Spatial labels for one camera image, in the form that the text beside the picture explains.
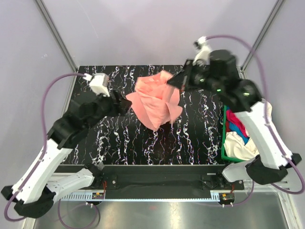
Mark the cream white t-shirt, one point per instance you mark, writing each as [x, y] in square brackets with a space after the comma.
[267, 111]

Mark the green plastic basket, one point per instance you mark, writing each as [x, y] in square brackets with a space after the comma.
[224, 131]

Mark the magenta t-shirt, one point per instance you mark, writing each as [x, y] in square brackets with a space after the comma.
[234, 123]

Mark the right aluminium frame post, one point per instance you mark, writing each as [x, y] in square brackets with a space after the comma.
[263, 32]

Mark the slotted cable duct rail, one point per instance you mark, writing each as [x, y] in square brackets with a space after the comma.
[86, 195]

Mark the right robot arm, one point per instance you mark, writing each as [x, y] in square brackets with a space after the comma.
[244, 99]

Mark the blue t-shirt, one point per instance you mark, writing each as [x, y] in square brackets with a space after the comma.
[238, 133]

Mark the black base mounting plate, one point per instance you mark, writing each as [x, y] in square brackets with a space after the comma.
[147, 179]

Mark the small controller board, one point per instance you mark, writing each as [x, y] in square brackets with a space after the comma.
[229, 197]
[98, 195]

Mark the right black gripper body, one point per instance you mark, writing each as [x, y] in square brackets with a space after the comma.
[198, 78]

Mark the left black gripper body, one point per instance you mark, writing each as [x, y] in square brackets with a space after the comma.
[112, 109]

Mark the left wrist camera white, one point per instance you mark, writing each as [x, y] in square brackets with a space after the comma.
[98, 83]

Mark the aluminium frame post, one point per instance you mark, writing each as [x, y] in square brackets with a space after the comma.
[55, 33]
[263, 32]

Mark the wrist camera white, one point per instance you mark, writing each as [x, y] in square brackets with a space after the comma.
[98, 83]
[203, 51]

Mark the salmon pink t-shirt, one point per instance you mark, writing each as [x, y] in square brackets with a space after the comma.
[154, 102]

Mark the left small controller board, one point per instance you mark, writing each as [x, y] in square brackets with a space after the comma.
[98, 195]

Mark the left aluminium frame post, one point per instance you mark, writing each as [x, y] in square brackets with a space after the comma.
[55, 33]

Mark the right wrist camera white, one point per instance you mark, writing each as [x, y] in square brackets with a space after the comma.
[203, 51]

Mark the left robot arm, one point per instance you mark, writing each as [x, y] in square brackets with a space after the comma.
[34, 195]

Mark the right small controller board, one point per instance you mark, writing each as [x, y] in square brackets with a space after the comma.
[229, 197]

